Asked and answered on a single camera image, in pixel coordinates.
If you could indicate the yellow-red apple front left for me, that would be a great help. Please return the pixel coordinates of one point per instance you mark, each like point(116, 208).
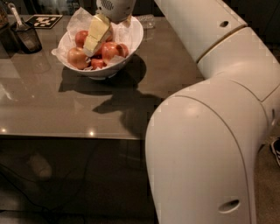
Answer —
point(77, 58)

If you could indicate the red apple far right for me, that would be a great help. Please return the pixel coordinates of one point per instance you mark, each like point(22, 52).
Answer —
point(125, 50)

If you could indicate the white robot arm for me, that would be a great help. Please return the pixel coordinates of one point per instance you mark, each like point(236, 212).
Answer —
point(201, 142)

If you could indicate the red apple back left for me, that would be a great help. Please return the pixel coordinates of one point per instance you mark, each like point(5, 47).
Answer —
point(80, 38)

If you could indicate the black white shoe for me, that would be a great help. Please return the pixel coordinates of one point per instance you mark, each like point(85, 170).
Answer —
point(275, 149)

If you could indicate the black white marker tag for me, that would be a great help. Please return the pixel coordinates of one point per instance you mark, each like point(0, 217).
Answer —
point(40, 21)

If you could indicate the black mesh scoop with handle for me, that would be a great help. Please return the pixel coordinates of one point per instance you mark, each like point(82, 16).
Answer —
point(26, 35)

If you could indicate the dark jar at left edge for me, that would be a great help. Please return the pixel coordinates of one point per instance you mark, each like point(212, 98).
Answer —
point(8, 42)

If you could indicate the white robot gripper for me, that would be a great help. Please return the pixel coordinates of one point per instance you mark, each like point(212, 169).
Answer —
point(117, 9)

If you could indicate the clear plastic container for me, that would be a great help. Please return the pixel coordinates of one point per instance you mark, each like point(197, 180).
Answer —
point(147, 21)

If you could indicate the white ceramic bowl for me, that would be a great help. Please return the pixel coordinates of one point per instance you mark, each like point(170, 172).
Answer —
point(128, 43)

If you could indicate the small red apple front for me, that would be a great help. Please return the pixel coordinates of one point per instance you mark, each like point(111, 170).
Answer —
point(97, 63)

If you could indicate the white crumpled paper liner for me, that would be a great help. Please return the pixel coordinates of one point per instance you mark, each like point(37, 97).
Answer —
point(76, 22)

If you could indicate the red apple right front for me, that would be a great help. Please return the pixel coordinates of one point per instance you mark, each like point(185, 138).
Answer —
point(110, 50)

